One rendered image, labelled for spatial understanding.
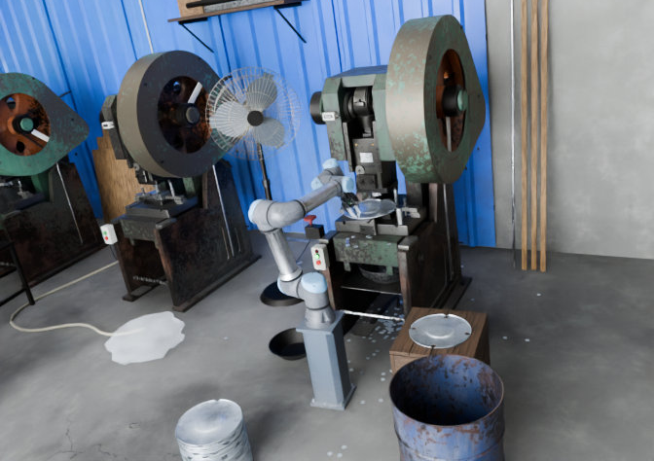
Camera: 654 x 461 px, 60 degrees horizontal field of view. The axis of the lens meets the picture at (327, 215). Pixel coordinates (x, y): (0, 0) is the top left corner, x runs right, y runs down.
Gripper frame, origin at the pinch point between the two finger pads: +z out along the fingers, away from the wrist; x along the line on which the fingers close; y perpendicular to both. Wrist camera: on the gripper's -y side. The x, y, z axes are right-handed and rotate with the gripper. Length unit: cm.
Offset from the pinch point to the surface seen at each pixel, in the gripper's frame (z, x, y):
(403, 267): 29.7, 5.2, 20.9
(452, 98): -37, 64, 24
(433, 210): 30, 45, -13
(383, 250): 22.5, 3.1, 7.3
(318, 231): 5.0, -19.9, -19.3
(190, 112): -74, -45, -108
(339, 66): -42, 69, -148
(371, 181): -9.9, 17.1, -6.4
